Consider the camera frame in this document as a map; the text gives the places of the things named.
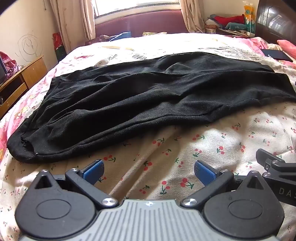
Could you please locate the yellow cloth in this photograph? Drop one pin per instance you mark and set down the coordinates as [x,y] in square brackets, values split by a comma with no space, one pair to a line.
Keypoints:
[152,33]

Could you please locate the wooden cabinet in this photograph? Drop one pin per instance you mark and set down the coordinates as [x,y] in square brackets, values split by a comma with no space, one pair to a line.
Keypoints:
[27,74]

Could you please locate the dark television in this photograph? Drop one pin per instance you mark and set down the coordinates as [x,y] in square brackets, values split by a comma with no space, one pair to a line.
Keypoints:
[2,69]

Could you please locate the red hanging bag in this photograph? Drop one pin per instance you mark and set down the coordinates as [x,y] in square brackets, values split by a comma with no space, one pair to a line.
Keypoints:
[59,45]

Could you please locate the blue cloth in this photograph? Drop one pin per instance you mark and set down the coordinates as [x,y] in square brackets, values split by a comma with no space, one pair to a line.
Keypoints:
[121,36]

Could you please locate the dark wooden wardrobe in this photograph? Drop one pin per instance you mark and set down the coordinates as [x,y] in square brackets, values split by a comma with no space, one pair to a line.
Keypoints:
[277,18]

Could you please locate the cherry print bed sheet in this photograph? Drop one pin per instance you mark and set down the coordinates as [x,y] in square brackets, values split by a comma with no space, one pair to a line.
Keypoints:
[208,143]

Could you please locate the pink pillow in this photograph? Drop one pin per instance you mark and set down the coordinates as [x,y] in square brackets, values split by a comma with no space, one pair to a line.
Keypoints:
[288,45]

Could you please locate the black pants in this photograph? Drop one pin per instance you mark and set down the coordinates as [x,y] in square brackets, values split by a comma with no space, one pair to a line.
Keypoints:
[143,97]

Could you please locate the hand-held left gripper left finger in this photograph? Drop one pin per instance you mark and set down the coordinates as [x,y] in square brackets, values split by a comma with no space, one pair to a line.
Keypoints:
[93,173]

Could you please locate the window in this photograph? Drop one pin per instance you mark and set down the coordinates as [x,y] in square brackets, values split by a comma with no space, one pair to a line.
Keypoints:
[138,7]

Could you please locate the black tablet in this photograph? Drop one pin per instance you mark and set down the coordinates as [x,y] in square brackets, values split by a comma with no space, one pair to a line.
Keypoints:
[276,55]

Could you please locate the pile of colourful clothes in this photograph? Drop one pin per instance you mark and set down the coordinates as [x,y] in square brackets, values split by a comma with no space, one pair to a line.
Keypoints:
[229,22]

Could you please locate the pink patterned cloth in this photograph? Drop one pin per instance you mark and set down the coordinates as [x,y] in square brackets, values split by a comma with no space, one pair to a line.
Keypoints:
[10,62]

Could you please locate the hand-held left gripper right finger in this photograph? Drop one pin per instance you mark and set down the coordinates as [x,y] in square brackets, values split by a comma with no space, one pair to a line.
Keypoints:
[204,174]

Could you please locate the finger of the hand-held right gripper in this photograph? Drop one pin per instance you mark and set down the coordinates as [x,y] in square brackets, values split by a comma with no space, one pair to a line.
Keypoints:
[283,166]
[266,156]

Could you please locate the purple bed headboard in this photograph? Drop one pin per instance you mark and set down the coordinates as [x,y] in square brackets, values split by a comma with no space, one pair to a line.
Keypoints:
[148,23]

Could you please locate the small woven basket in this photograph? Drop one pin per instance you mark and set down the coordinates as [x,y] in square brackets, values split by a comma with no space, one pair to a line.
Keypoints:
[210,30]

